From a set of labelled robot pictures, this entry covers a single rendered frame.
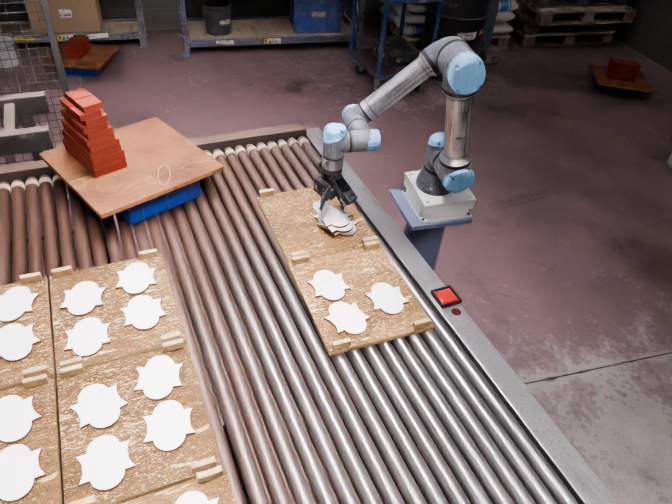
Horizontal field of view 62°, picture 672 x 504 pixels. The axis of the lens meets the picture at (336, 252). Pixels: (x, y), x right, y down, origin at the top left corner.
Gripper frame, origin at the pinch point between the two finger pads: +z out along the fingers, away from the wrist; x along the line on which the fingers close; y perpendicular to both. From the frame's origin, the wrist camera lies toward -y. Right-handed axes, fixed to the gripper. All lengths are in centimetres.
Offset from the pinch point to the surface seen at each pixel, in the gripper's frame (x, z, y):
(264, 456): 73, 6, -60
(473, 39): -336, 58, 186
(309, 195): -5.3, 4.5, 19.9
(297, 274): 26.8, 4.5, -13.6
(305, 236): 12.1, 4.5, 0.6
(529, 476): 24, 6, -105
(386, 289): 8.4, 3.5, -37.5
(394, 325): 17, 4, -50
